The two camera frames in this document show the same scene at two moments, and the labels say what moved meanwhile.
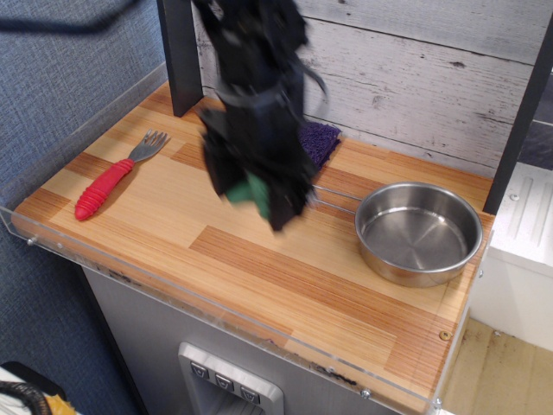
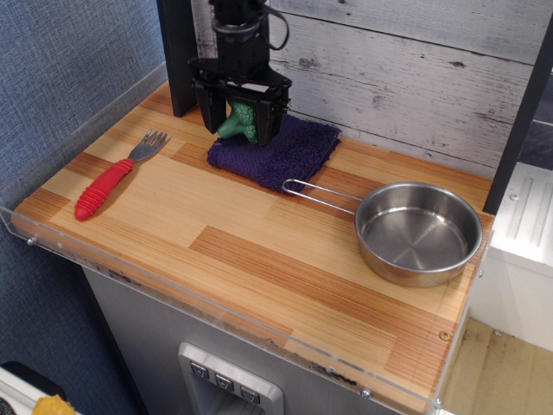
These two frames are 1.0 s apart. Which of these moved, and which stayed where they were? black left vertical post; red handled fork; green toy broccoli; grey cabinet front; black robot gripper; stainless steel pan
Moved: black robot gripper; green toy broccoli
Stayed: red handled fork; black left vertical post; stainless steel pan; grey cabinet front
